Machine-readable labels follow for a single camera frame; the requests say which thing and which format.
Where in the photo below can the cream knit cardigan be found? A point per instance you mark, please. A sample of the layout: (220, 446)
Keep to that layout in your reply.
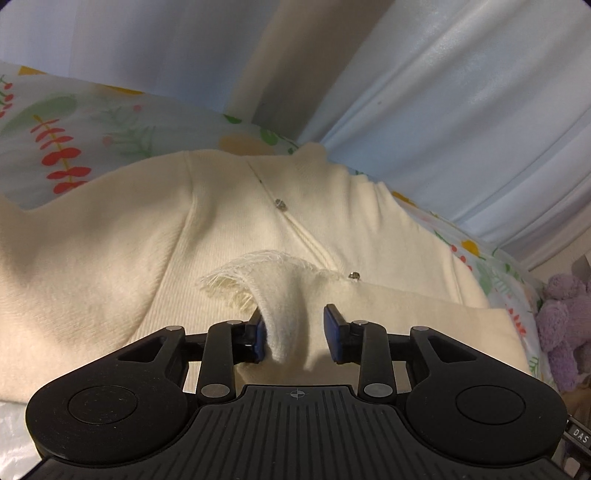
(196, 238)

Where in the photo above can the white sheer curtain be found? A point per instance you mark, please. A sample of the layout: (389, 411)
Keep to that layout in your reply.
(478, 110)

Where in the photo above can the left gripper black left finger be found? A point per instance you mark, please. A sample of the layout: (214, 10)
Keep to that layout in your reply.
(170, 351)

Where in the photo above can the beige curtain panel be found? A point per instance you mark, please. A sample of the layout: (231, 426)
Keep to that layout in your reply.
(301, 53)

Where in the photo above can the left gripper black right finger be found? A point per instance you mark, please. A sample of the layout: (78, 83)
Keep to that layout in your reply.
(424, 350)

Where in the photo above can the floral plastic table cover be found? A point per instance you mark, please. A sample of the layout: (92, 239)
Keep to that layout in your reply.
(59, 134)

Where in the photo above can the purple plush toy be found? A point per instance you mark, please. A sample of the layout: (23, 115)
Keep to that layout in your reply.
(563, 324)

